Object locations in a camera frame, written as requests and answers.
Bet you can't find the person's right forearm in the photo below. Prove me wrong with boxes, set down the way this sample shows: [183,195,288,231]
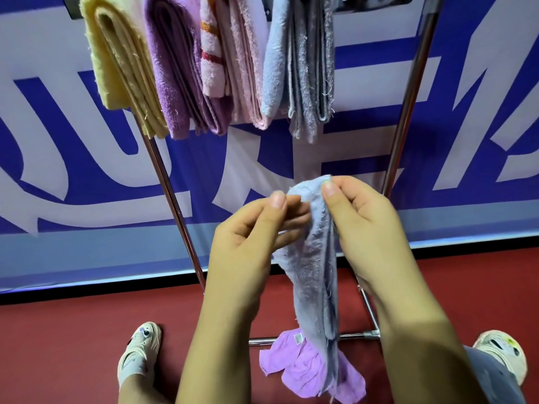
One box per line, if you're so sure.
[367,282,478,404]

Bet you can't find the chrome metal drying rack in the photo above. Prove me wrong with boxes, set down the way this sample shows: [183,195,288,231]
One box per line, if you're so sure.
[62,0,447,348]

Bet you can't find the pink striped towel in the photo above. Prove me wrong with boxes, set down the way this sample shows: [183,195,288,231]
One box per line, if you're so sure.
[199,0,230,98]

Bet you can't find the person's left hand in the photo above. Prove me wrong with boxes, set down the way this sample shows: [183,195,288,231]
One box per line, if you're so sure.
[205,191,312,307]

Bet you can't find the grey folded towel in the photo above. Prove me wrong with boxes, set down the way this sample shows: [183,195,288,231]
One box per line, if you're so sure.
[287,0,336,144]

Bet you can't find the blue and white banner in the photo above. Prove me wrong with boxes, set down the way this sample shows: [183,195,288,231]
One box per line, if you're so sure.
[0,0,539,293]

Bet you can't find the light blue towel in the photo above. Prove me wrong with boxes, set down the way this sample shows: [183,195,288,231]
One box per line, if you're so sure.
[260,0,296,119]

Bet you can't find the person's right white shoe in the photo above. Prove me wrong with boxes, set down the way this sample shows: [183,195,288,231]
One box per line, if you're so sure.
[472,330,528,386]

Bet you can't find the yellow folded towel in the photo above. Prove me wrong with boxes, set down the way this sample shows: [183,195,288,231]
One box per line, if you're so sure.
[79,0,170,139]

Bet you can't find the black rack top piece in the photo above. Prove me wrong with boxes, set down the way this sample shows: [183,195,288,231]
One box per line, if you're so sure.
[261,0,414,22]

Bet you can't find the person's left leg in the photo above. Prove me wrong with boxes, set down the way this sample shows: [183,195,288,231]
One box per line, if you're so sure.
[118,370,177,404]

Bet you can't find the person's left white shoe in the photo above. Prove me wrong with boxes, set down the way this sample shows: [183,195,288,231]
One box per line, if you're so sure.
[117,321,163,388]

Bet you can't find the pale pink towel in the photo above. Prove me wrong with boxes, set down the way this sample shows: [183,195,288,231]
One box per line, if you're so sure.
[216,0,273,131]

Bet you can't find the person's right hand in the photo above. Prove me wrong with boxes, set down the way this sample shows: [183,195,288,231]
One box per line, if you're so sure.
[321,176,416,297]

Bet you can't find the person's white shoe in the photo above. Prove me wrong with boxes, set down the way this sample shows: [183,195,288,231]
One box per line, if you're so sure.
[117,321,163,388]
[472,330,528,386]

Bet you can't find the purple folded towel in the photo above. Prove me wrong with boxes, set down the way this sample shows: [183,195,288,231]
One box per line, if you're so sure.
[143,0,233,141]

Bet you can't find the purple cloth with label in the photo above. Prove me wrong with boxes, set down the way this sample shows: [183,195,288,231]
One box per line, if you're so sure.
[259,328,366,404]

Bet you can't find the person's left forearm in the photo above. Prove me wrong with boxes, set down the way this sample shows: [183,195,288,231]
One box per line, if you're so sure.
[174,290,264,404]

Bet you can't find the person's right leg in jeans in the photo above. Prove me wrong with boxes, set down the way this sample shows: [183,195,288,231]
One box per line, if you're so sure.
[462,346,528,404]

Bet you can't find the blue-grey frayed towel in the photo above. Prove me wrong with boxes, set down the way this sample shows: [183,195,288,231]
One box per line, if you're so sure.
[271,174,342,403]

